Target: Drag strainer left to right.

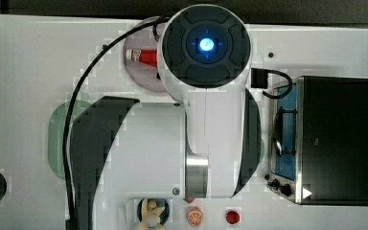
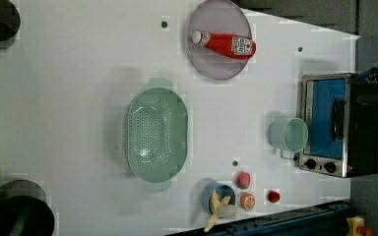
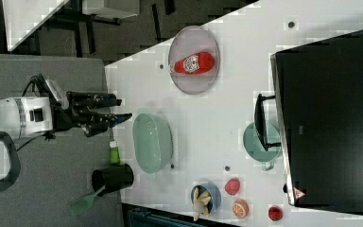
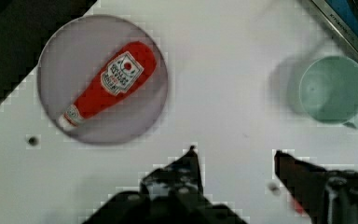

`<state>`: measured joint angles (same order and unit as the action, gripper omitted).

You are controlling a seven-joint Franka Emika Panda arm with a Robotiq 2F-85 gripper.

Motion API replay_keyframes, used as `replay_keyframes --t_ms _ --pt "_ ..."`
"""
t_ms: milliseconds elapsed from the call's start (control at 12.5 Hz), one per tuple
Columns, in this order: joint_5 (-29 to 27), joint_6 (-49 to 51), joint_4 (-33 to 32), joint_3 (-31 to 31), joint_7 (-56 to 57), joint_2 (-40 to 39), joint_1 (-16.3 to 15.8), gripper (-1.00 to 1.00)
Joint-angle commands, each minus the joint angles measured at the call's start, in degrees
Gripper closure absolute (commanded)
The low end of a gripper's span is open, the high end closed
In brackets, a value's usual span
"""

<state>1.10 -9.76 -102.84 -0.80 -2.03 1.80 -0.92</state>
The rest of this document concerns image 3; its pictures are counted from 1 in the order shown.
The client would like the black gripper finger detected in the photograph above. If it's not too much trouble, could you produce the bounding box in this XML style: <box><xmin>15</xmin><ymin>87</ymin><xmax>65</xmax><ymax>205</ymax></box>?
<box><xmin>88</xmin><ymin>113</ymin><xmax>132</xmax><ymax>132</ymax></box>
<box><xmin>75</xmin><ymin>93</ymin><xmax>122</xmax><ymax>109</ymax></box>

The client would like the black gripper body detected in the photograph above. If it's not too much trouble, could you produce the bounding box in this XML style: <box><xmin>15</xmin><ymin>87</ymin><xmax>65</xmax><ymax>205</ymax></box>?
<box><xmin>52</xmin><ymin>91</ymin><xmax>93</xmax><ymax>136</ymax></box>

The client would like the green plastic strainer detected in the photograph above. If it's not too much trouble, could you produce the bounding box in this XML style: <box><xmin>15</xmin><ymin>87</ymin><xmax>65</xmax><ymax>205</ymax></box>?
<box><xmin>132</xmin><ymin>109</ymin><xmax>173</xmax><ymax>174</ymax></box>

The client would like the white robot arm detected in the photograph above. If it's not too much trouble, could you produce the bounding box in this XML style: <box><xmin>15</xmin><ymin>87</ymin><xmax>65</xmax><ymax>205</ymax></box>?
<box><xmin>0</xmin><ymin>92</ymin><xmax>131</xmax><ymax>140</ymax></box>

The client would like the green bottle white cap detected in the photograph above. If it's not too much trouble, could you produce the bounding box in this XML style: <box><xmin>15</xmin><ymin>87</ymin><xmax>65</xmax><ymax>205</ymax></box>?
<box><xmin>110</xmin><ymin>141</ymin><xmax>120</xmax><ymax>165</ymax></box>

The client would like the black utensil cup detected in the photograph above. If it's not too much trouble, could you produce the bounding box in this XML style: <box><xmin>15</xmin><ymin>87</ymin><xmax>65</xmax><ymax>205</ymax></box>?
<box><xmin>92</xmin><ymin>164</ymin><xmax>134</xmax><ymax>197</ymax></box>

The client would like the green spatula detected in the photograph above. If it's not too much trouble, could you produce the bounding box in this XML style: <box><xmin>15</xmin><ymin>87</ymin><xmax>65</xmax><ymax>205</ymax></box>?
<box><xmin>68</xmin><ymin>186</ymin><xmax>105</xmax><ymax>216</ymax></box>

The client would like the grey round plate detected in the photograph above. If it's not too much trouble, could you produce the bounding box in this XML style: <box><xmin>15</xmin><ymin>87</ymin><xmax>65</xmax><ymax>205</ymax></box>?
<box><xmin>168</xmin><ymin>26</ymin><xmax>220</xmax><ymax>95</ymax></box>

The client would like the red ketchup bottle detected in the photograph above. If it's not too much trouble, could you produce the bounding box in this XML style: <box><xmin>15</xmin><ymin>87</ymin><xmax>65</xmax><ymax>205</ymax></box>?
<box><xmin>170</xmin><ymin>52</ymin><xmax>215</xmax><ymax>75</ymax></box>

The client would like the blue bowl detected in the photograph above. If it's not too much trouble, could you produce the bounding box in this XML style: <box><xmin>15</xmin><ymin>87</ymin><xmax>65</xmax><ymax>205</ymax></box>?
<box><xmin>190</xmin><ymin>182</ymin><xmax>221</xmax><ymax>214</ymax></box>

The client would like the red toy strawberry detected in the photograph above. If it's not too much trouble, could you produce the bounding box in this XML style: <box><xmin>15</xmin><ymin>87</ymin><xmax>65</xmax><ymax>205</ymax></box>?
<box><xmin>224</xmin><ymin>178</ymin><xmax>240</xmax><ymax>196</ymax></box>

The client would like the green mug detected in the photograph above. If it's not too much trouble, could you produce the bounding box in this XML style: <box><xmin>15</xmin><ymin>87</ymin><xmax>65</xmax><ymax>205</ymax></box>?
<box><xmin>243</xmin><ymin>123</ymin><xmax>281</xmax><ymax>171</ymax></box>

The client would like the toy orange slice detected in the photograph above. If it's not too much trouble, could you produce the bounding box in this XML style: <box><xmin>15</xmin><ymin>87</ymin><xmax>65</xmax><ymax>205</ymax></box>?
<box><xmin>232</xmin><ymin>200</ymin><xmax>250</xmax><ymax>218</ymax></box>

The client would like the small red toy fruit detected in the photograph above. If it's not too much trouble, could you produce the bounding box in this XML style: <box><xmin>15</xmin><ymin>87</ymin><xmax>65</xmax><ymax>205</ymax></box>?
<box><xmin>268</xmin><ymin>206</ymin><xmax>284</xmax><ymax>221</ymax></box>

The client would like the black toaster oven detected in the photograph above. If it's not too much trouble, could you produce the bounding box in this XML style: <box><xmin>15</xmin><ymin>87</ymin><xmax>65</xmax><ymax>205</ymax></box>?
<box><xmin>254</xmin><ymin>29</ymin><xmax>363</xmax><ymax>215</ymax></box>

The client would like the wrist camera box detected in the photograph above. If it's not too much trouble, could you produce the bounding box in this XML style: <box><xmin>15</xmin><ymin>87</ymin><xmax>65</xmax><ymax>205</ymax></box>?
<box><xmin>45</xmin><ymin>79</ymin><xmax>69</xmax><ymax>109</ymax></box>

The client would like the blue crate frame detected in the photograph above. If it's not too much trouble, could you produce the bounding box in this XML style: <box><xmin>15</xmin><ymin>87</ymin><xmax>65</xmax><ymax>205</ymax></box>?
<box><xmin>121</xmin><ymin>202</ymin><xmax>237</xmax><ymax>227</ymax></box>

